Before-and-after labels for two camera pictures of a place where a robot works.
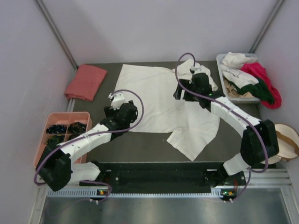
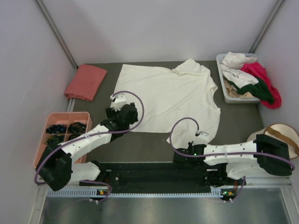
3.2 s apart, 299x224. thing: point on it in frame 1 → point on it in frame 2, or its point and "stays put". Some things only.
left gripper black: (110, 113) stays put
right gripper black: (177, 93) → (190, 146)
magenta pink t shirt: (258, 69) stays put
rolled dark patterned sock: (56, 129) stays put
